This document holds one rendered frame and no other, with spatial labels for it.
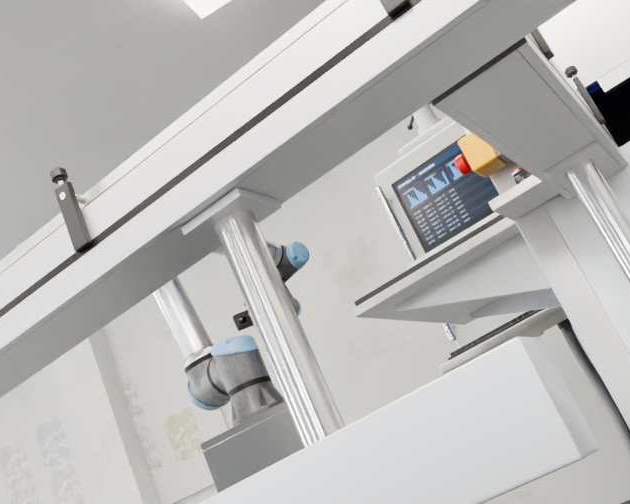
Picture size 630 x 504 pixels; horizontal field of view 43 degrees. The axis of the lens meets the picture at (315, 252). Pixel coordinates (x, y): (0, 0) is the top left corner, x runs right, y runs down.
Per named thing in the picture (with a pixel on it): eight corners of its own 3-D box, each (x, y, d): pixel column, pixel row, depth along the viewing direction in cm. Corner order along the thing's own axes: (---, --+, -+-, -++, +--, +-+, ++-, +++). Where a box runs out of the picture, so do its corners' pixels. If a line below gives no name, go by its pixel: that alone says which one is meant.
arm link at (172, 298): (221, 400, 205) (131, 222, 218) (196, 421, 215) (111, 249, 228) (256, 386, 213) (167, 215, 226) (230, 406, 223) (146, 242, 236)
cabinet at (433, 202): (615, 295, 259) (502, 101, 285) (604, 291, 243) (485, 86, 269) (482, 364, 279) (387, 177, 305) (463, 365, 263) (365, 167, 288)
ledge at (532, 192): (578, 182, 150) (573, 173, 151) (562, 169, 139) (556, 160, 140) (513, 221, 156) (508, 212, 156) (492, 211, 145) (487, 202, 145)
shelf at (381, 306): (616, 242, 215) (613, 235, 215) (552, 201, 154) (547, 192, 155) (464, 325, 233) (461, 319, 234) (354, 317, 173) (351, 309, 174)
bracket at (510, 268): (562, 284, 163) (532, 229, 167) (559, 283, 160) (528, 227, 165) (424, 358, 176) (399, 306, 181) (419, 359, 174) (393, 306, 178)
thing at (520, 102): (561, 204, 152) (521, 136, 157) (637, 160, 146) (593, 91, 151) (422, 114, 93) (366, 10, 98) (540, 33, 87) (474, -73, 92)
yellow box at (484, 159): (517, 159, 155) (499, 129, 158) (506, 151, 149) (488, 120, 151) (483, 179, 158) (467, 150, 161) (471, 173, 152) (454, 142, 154)
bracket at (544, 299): (608, 297, 206) (583, 253, 210) (606, 296, 203) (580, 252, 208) (494, 356, 219) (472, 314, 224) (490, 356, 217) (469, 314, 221)
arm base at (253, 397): (225, 435, 195) (210, 397, 199) (250, 434, 209) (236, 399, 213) (277, 408, 192) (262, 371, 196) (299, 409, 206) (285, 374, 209)
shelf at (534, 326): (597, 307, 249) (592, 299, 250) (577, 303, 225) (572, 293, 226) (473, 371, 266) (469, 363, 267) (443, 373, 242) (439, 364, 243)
